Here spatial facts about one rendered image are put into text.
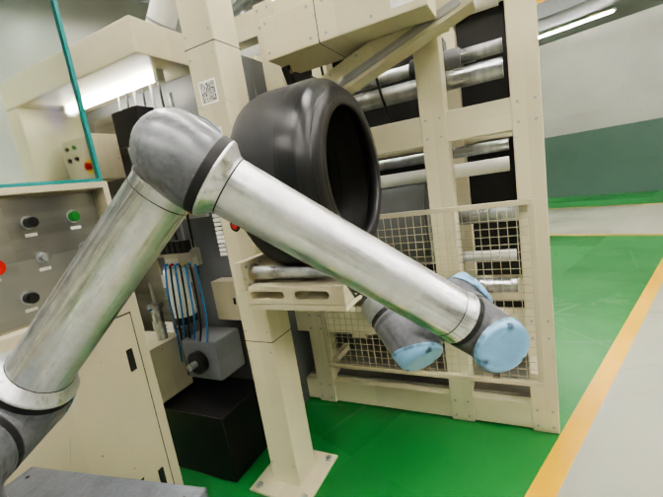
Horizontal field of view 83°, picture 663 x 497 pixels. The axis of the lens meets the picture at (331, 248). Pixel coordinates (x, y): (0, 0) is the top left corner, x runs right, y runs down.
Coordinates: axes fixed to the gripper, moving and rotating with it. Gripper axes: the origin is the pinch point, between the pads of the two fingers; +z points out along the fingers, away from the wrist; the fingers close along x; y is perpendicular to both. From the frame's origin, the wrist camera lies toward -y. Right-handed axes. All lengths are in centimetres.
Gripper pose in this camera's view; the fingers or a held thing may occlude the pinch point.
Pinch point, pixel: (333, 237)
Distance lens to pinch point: 93.9
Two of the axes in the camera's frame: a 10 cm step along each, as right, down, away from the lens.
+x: 8.6, -5.0, 1.1
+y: 2.4, 5.9, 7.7
